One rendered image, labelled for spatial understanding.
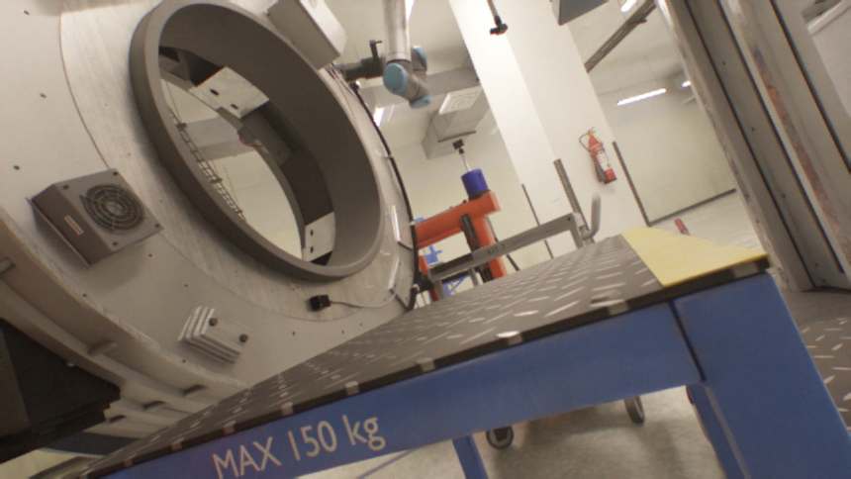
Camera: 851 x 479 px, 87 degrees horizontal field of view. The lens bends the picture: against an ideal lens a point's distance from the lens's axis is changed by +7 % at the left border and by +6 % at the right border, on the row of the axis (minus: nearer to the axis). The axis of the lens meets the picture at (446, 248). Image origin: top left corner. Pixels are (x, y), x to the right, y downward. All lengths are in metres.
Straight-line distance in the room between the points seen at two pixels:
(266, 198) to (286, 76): 9.03
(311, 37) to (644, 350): 1.65
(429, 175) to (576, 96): 7.10
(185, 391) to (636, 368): 0.95
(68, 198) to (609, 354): 0.80
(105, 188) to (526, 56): 3.96
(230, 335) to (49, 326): 0.26
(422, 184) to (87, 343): 10.30
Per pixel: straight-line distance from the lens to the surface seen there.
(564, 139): 4.26
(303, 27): 1.73
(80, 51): 1.12
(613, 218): 4.28
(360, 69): 1.76
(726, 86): 1.26
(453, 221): 2.22
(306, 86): 1.70
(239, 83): 1.78
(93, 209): 0.87
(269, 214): 10.55
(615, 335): 0.17
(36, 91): 1.02
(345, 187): 1.70
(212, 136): 6.71
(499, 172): 11.84
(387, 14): 1.69
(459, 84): 7.45
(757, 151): 1.25
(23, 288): 0.96
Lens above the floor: 0.63
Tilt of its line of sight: 4 degrees up
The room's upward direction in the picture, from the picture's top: 21 degrees counter-clockwise
